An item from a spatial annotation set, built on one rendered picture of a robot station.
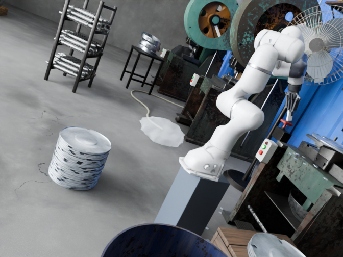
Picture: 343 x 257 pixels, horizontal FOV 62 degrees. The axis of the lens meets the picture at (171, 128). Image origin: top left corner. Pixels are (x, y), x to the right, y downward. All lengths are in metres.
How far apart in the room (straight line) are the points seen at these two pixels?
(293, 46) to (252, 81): 0.22
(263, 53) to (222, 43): 3.30
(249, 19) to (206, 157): 1.68
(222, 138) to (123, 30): 6.66
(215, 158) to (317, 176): 0.57
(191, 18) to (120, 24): 3.69
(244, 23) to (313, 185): 1.59
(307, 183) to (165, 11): 6.70
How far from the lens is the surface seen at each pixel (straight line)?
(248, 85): 1.26
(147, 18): 7.81
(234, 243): 1.22
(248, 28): 2.74
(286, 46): 1.32
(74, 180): 1.66
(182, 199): 1.40
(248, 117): 1.23
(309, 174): 1.68
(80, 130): 1.77
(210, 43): 4.47
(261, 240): 1.29
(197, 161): 1.29
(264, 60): 1.25
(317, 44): 2.40
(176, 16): 7.93
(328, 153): 1.72
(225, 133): 1.29
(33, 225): 1.44
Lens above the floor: 0.98
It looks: 18 degrees down
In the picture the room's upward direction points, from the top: 24 degrees clockwise
